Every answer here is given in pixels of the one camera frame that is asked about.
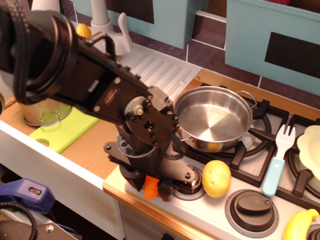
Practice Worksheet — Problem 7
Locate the yellow toy corn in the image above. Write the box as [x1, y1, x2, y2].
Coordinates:
[75, 23, 92, 39]

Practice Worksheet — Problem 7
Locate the black stove knob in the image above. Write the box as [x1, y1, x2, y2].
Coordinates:
[173, 164, 206, 201]
[224, 189, 279, 239]
[306, 224, 320, 240]

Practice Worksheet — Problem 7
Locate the yellow toy potato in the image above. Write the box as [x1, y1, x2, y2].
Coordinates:
[202, 160, 232, 198]

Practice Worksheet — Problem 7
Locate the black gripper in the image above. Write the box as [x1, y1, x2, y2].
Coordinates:
[103, 134, 195, 202]

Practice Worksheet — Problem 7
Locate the grey toy faucet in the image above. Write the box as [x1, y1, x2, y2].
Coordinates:
[90, 0, 134, 56]

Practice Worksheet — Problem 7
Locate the teal cabinet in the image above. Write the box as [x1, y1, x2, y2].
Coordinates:
[72, 0, 210, 50]
[225, 0, 320, 95]

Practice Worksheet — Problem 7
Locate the teal cabinet right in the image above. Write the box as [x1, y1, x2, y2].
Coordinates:
[225, 0, 320, 95]

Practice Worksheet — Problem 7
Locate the white blue toy fork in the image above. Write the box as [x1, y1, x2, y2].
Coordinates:
[261, 124, 296, 198]

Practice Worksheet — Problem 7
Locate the black burner grate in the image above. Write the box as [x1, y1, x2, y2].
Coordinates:
[185, 90, 289, 188]
[276, 113, 320, 211]

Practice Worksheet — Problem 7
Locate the yellow toy banana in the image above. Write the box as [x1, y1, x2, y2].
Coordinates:
[282, 208, 320, 240]

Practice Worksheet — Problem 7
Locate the middle black stove knob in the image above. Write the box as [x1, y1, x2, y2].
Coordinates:
[224, 189, 279, 239]

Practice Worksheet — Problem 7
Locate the orange toy carrot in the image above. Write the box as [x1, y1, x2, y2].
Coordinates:
[144, 175, 160, 200]

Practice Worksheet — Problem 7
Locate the teal cabinet left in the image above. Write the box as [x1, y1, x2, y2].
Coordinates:
[72, 0, 210, 50]

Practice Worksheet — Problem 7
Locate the green cutting board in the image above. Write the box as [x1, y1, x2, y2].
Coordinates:
[29, 107, 100, 154]

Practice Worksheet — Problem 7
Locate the upside-down steel pot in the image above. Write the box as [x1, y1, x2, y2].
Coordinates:
[18, 98, 73, 127]

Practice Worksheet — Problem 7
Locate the steel pan on stove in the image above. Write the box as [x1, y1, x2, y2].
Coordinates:
[174, 86, 253, 153]

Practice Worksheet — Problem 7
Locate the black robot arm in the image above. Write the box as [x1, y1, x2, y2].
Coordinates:
[0, 0, 200, 202]

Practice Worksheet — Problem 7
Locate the left black stove knob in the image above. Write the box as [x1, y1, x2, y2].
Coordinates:
[173, 164, 206, 201]

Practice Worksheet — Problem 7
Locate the black braided cable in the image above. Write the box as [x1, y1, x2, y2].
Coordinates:
[0, 201, 38, 240]

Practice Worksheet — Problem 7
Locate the pale green plate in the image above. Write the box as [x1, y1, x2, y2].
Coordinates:
[297, 125, 320, 181]

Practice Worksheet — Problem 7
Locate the right black stove knob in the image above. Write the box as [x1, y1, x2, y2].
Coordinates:
[306, 224, 320, 240]

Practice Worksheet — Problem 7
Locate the blue clamp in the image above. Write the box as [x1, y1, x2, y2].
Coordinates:
[0, 178, 56, 214]

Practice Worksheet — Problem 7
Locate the right black burner grate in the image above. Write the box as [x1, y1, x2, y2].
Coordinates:
[276, 113, 320, 211]

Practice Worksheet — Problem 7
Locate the left black burner grate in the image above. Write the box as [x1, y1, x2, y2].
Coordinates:
[185, 90, 289, 188]

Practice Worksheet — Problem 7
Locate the white bottle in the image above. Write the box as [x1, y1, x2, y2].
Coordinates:
[31, 0, 61, 13]

